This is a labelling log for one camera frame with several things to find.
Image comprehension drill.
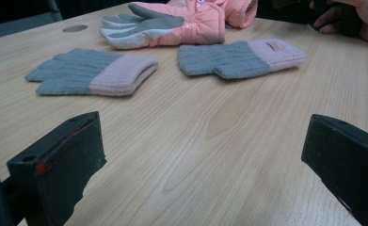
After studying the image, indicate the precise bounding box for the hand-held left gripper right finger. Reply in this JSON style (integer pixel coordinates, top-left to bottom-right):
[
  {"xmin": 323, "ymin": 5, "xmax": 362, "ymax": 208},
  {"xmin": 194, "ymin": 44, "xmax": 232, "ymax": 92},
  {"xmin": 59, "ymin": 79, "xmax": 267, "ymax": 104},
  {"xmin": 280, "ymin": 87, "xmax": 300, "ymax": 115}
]
[{"xmin": 300, "ymin": 113, "xmax": 368, "ymax": 226}]

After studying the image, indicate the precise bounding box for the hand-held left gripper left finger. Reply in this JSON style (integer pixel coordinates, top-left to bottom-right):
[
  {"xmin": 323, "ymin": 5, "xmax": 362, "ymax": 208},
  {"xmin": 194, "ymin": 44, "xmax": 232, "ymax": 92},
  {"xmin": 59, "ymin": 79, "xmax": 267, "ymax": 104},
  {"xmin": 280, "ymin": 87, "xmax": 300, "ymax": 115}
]
[{"xmin": 6, "ymin": 111, "xmax": 108, "ymax": 226}]

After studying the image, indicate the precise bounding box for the grey knit glove pink cuff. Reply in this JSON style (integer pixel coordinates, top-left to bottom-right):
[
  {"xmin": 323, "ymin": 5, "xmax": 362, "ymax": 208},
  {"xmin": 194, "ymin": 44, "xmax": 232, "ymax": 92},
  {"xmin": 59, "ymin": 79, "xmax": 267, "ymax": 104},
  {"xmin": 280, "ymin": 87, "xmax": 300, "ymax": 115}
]
[{"xmin": 24, "ymin": 47, "xmax": 159, "ymax": 97}]

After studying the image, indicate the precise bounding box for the grey knit glove label patch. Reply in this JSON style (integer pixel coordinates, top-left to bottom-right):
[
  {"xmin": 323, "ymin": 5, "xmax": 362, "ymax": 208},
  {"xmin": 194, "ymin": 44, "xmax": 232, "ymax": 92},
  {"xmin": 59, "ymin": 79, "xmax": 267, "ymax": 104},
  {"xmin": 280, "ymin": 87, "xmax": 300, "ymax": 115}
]
[{"xmin": 177, "ymin": 38, "xmax": 308, "ymax": 80}]

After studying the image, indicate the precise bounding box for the pink padded glove grey palm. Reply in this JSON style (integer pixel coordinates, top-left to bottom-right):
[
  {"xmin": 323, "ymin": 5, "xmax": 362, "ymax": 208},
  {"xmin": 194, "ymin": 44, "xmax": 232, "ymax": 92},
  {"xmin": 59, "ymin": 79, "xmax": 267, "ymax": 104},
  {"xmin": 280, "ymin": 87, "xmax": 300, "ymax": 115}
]
[{"xmin": 99, "ymin": 2, "xmax": 227, "ymax": 51}]

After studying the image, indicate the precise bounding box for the grey table cable grommet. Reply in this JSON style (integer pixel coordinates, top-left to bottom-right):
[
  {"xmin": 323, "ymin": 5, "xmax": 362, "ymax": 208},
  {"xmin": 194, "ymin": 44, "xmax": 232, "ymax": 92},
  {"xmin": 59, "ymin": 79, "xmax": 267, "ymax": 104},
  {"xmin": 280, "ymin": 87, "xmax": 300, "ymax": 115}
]
[{"xmin": 62, "ymin": 24, "xmax": 88, "ymax": 33}]

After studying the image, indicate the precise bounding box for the white metal table frame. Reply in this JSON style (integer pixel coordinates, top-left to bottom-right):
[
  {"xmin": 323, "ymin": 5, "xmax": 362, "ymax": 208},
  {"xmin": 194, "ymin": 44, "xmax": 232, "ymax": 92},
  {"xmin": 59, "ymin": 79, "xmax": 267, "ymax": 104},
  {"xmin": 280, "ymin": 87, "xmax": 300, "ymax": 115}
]
[{"xmin": 44, "ymin": 0, "xmax": 63, "ymax": 23}]

